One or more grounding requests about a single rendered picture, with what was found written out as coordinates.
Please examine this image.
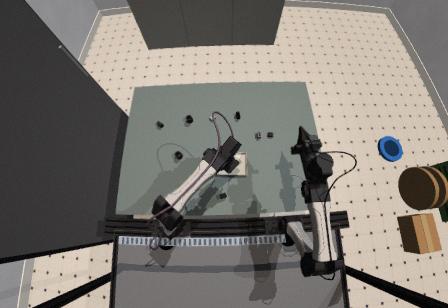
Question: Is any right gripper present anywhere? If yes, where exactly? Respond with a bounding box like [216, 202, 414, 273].
[291, 126, 323, 165]

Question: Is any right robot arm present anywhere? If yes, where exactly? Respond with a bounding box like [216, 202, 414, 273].
[264, 153, 343, 277]

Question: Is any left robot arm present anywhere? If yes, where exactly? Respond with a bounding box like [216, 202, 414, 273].
[151, 136, 242, 240]

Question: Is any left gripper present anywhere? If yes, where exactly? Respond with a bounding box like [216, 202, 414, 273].
[224, 154, 240, 173]

